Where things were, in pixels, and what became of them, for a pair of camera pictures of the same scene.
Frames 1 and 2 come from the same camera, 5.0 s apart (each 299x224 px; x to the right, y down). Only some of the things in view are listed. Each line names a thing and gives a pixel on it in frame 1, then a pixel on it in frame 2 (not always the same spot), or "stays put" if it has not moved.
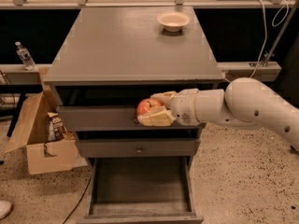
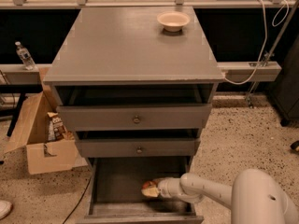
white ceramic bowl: [172, 21] stays put
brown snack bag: [56, 129] stays put
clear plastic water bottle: [25, 56] stays put
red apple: [146, 105] to [149, 185]
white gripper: [183, 106] to [165, 188]
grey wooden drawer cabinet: [106, 61] stays put
